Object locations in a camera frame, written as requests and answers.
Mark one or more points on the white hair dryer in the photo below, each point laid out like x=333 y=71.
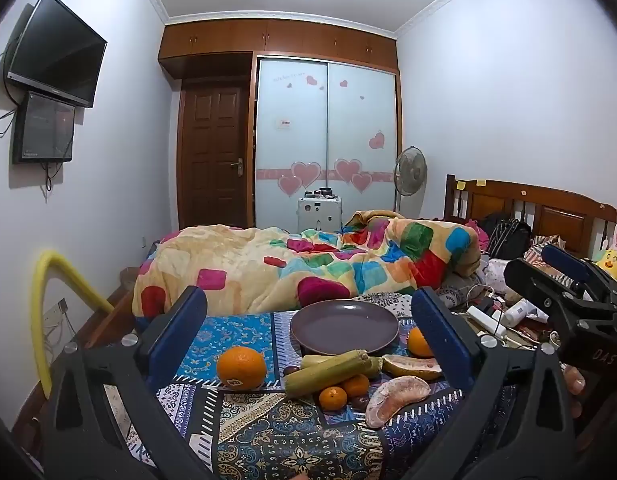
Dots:
x=518 y=312

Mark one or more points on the brown wooden door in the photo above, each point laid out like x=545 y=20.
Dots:
x=213 y=155

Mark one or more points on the black white patterned cloth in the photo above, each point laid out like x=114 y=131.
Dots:
x=383 y=304

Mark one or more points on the black wall television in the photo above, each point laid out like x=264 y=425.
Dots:
x=56 y=52

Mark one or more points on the small black wall monitor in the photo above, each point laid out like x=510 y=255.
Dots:
x=44 y=127

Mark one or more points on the wooden overhead cabinet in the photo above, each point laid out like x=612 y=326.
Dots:
x=278 y=40

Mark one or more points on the large plain orange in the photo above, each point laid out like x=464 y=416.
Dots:
x=417 y=342

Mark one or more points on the pink pomelo segment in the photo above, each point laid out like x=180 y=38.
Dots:
x=393 y=400

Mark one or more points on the patterned patchwork cloth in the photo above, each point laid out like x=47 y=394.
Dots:
x=288 y=440

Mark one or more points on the wooden bed headboard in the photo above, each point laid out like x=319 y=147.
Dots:
x=553 y=210

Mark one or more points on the colourful patch blanket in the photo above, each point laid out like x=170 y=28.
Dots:
x=238 y=265

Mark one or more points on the standing electric fan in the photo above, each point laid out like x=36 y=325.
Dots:
x=411 y=170

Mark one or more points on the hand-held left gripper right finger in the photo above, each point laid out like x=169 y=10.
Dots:
x=438 y=340

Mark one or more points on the white metal box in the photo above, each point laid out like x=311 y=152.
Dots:
x=319 y=215

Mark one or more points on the thick sugarcane piece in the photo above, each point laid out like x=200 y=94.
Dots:
x=318 y=379

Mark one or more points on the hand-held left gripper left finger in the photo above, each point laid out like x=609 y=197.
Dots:
x=181 y=327

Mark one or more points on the yellow foam tube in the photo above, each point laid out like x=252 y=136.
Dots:
x=38 y=320

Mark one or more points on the yellow plush toy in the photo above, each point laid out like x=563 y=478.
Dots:
x=613 y=262

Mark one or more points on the dark jars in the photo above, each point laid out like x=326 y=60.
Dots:
x=322 y=193

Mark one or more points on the large orange with sticker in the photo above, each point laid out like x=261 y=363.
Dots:
x=241 y=366

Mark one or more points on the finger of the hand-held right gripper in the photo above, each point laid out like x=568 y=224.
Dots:
x=533 y=282
x=566 y=260

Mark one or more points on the slim sugarcane piece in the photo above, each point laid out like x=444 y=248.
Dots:
x=333 y=358

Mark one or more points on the white power strip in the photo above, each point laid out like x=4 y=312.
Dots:
x=486 y=321

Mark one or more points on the black backpack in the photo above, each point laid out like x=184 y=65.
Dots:
x=508 y=237

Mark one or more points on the frosted sliding wardrobe door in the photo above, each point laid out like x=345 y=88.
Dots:
x=291 y=130
x=361 y=120

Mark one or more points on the small tangerine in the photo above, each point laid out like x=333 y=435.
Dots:
x=357 y=385
x=333 y=398

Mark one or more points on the white wall socket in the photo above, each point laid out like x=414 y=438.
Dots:
x=56 y=312

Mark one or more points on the person's right hand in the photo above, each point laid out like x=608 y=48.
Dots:
x=575 y=387

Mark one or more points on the purple plate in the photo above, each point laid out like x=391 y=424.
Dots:
x=343 y=327

